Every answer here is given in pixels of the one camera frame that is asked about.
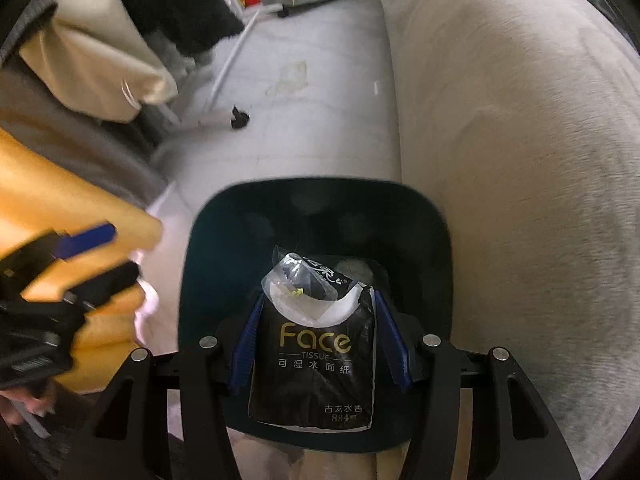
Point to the white clothes rack base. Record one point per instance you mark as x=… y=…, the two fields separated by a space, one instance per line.
x=225 y=75

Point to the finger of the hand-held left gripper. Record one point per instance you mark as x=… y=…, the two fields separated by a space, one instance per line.
x=90 y=237
x=112 y=280

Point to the black fleece coat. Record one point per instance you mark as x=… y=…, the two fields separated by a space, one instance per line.
x=200 y=5

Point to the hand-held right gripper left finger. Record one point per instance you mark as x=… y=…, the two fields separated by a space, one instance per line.
x=245 y=355

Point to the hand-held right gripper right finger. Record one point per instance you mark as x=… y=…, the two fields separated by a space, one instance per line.
x=395 y=345

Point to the beige coat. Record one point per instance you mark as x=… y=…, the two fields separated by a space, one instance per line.
x=100 y=50

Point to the translucent plastic scrap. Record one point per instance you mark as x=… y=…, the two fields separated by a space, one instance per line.
x=290 y=77

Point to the dark teal trash bin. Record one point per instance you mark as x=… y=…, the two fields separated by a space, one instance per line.
x=225 y=260

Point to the yellow curtain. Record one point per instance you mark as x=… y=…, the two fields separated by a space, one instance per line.
x=75 y=195

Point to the pink cloth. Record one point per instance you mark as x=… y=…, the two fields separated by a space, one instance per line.
x=149 y=305

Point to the black tissue packet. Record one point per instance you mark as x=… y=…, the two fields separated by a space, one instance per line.
x=310 y=360

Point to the grey long coat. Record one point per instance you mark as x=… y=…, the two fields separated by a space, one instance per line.
x=75 y=135

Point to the person's left hand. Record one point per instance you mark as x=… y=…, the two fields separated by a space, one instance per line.
x=22 y=405

